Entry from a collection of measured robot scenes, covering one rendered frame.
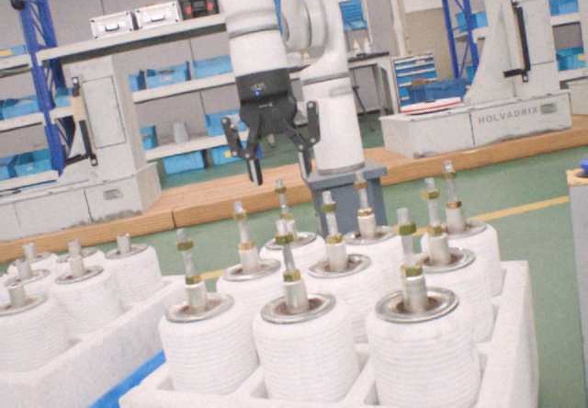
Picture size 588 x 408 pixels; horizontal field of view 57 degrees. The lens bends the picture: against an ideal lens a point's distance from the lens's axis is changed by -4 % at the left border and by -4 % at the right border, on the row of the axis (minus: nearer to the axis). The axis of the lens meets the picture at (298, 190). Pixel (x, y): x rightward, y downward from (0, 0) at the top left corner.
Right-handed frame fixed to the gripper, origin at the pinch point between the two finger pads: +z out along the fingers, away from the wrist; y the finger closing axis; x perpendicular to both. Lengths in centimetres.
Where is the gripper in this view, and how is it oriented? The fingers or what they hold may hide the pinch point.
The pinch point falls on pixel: (280, 172)
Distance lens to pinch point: 79.6
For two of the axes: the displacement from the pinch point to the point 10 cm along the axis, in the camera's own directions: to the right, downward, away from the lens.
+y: 9.6, -1.4, -2.5
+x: 2.2, -2.1, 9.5
